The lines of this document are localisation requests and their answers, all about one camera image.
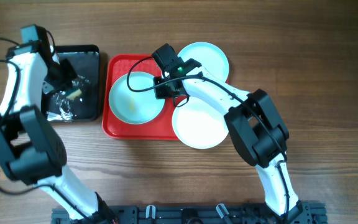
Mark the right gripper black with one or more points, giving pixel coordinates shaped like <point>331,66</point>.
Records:
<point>161,94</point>

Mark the red plastic tray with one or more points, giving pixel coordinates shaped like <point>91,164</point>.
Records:
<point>159,128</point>

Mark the white plate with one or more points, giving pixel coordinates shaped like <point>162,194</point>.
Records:
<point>198,125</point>

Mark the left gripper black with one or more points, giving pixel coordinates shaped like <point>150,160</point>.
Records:
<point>70,72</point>

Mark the light blue plate top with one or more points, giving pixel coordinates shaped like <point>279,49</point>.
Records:
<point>210,56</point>

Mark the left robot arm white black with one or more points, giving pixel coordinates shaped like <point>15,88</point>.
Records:
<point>30,149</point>

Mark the black water basin tray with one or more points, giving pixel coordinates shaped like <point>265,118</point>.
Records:
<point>85,60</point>

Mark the light blue plate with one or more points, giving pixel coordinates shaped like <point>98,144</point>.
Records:
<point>210,56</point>
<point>133,107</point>

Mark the yellow green sponge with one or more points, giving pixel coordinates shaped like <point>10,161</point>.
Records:
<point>72,94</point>

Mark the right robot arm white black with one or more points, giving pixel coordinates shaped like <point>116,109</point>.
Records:
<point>257,131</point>

